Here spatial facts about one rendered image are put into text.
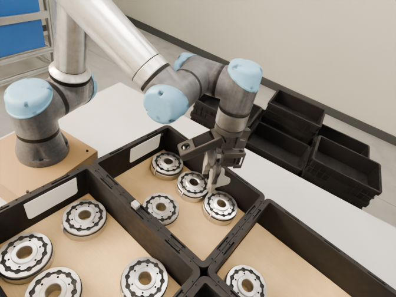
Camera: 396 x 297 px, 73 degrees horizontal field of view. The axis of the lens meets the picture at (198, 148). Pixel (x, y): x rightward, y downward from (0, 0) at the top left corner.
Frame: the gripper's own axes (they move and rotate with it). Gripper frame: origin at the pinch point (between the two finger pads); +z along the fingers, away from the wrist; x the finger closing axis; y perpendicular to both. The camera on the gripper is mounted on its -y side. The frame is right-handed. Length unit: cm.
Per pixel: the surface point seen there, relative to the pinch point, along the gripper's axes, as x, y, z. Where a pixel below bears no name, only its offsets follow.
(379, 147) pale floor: 131, 257, 92
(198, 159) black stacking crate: 11.2, 0.6, 1.0
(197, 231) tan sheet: -10.0, -3.2, 9.1
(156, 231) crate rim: -15.6, -15.8, -1.0
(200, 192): 1.1, -0.5, 5.5
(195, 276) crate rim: -26.1, -8.8, 0.0
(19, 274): -18.8, -43.2, 5.0
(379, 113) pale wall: 157, 260, 63
